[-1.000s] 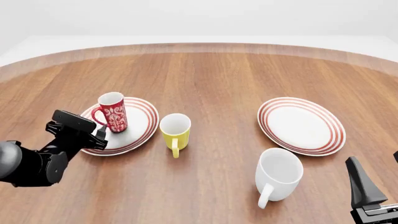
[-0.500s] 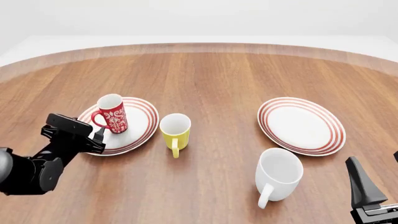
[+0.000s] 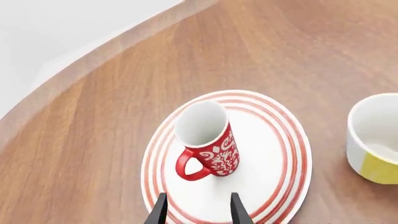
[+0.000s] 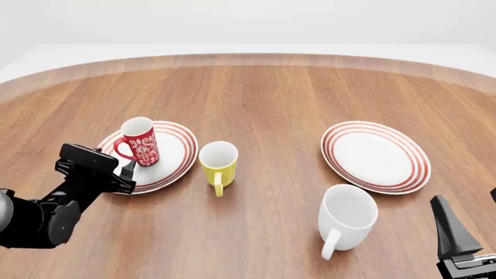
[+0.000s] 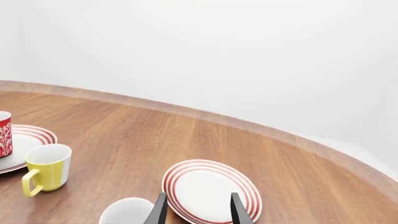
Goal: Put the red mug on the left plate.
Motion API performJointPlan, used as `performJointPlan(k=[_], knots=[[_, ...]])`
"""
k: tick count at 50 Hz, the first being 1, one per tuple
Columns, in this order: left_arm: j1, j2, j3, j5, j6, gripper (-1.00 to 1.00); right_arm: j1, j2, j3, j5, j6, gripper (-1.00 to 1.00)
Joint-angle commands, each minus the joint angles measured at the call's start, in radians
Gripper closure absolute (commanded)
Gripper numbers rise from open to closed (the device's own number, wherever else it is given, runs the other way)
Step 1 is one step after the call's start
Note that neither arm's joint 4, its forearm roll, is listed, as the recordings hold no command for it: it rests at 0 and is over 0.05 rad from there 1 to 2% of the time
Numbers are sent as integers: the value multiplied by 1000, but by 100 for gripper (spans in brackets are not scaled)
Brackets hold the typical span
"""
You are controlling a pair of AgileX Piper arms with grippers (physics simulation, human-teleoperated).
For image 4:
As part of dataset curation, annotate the red patterned mug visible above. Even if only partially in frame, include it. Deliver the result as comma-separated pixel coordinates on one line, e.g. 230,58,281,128
112,116,161,167

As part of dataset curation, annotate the yellow mug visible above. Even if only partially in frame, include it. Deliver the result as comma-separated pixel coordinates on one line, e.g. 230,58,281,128
198,140,239,198

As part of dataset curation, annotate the white mug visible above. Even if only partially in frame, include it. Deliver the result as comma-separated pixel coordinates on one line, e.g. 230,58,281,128
317,183,379,261

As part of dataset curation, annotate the white plate with red rings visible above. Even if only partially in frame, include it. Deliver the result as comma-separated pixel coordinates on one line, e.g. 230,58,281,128
96,120,200,195
320,120,432,196

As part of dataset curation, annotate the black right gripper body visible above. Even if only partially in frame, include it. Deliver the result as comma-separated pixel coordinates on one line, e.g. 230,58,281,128
436,251,496,279

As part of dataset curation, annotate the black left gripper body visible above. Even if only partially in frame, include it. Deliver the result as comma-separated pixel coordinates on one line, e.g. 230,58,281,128
53,158,137,196

